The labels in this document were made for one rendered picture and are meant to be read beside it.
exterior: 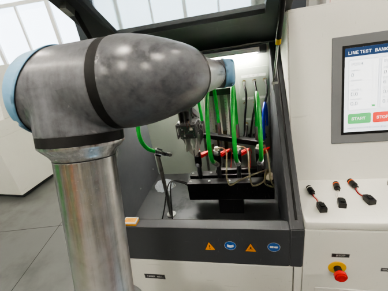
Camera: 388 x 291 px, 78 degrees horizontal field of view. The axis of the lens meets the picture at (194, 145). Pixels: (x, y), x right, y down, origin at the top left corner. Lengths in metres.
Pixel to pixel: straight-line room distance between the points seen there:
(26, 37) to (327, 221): 5.52
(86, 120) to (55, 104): 0.04
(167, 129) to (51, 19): 4.41
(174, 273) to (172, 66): 0.85
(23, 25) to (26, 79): 5.41
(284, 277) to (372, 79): 0.71
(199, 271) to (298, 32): 0.90
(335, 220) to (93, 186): 0.68
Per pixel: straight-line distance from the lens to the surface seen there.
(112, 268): 0.40
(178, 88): 0.29
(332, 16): 0.97
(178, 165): 1.34
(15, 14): 5.83
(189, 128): 0.80
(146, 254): 0.98
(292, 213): 0.82
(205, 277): 1.00
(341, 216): 0.84
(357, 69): 0.97
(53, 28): 5.43
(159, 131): 1.28
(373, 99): 0.99
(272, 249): 0.87
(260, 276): 0.97
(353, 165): 1.01
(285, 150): 0.87
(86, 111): 0.31
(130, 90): 0.27
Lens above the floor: 1.51
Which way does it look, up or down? 24 degrees down
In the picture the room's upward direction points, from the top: 9 degrees counter-clockwise
